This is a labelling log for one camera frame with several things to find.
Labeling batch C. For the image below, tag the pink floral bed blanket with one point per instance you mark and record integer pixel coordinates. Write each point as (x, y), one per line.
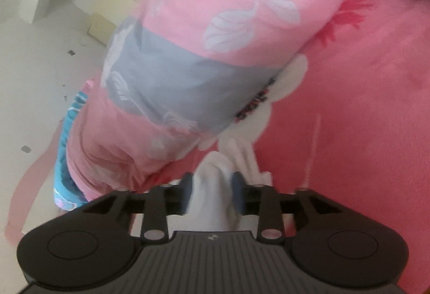
(352, 96)

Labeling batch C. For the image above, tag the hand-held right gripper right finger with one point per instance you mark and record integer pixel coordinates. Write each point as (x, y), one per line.
(238, 195)

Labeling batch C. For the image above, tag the beige cardboard box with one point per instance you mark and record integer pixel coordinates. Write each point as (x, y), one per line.
(117, 2)

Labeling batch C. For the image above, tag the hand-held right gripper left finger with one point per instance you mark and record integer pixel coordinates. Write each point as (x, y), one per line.
(187, 193)

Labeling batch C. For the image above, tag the white garment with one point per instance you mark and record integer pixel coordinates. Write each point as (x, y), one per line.
(213, 193)

